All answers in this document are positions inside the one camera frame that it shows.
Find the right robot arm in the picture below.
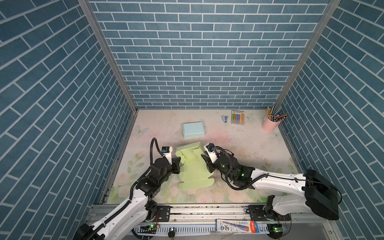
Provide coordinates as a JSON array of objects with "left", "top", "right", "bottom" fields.
[{"left": 202, "top": 152, "right": 342, "bottom": 221}]

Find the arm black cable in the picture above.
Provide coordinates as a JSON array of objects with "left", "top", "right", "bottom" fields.
[
  {"left": 214, "top": 146, "right": 269, "bottom": 192},
  {"left": 128, "top": 137, "right": 164, "bottom": 199}
]

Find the light blue paper box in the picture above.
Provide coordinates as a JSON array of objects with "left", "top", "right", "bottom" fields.
[{"left": 182, "top": 122, "right": 206, "bottom": 139}]

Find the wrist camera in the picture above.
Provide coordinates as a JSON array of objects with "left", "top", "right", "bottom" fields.
[
  {"left": 204, "top": 143, "right": 218, "bottom": 164},
  {"left": 161, "top": 146, "right": 173, "bottom": 165}
]

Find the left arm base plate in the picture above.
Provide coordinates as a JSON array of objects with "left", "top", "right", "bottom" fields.
[{"left": 145, "top": 205, "right": 171, "bottom": 223}]

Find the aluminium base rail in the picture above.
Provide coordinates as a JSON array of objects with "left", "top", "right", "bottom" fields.
[{"left": 86, "top": 204, "right": 342, "bottom": 240}]

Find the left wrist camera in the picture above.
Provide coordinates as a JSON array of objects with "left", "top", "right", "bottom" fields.
[{"left": 161, "top": 146, "right": 173, "bottom": 165}]

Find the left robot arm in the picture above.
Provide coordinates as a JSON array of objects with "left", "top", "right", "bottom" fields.
[{"left": 73, "top": 157, "right": 181, "bottom": 240}]

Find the light green paper box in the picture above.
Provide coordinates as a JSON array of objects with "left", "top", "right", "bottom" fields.
[{"left": 176, "top": 142, "right": 215, "bottom": 192}]

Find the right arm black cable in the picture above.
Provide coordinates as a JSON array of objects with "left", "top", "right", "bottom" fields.
[{"left": 214, "top": 146, "right": 269, "bottom": 192}]

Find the pink pencil cup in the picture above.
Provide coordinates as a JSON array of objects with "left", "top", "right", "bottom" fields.
[{"left": 262, "top": 117, "right": 281, "bottom": 133}]

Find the red white blue package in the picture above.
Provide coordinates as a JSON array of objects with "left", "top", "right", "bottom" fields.
[{"left": 216, "top": 220, "right": 260, "bottom": 234}]

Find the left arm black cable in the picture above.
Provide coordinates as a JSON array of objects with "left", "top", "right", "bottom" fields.
[{"left": 128, "top": 137, "right": 164, "bottom": 199}]

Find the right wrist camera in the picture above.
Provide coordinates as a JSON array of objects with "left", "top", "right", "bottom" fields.
[{"left": 204, "top": 143, "right": 218, "bottom": 164}]

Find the coloured marker pack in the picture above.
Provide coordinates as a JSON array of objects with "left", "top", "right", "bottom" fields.
[{"left": 231, "top": 110, "right": 245, "bottom": 126}]

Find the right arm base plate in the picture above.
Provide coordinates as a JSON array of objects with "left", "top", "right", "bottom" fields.
[{"left": 246, "top": 205, "right": 292, "bottom": 222}]

